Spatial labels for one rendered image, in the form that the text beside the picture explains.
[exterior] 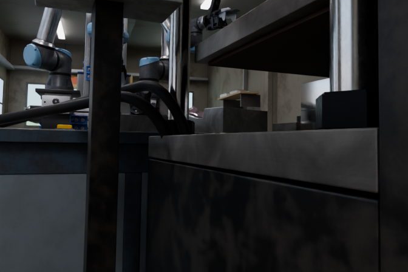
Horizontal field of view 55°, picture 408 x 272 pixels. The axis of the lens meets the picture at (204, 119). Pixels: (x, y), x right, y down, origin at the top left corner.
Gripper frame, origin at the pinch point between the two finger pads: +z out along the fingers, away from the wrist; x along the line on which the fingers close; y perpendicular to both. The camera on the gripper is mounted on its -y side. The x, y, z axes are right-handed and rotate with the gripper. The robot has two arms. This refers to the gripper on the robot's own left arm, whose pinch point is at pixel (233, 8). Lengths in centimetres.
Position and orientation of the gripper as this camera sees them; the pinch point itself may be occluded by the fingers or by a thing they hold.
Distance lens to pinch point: 207.5
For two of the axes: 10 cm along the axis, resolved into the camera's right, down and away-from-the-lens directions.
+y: 0.8, 10.0, 0.3
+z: 6.7, -0.3, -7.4
